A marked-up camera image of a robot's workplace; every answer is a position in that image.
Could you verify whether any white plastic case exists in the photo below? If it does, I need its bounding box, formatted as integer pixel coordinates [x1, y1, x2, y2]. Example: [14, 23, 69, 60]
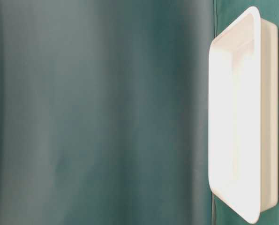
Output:
[208, 6, 279, 224]

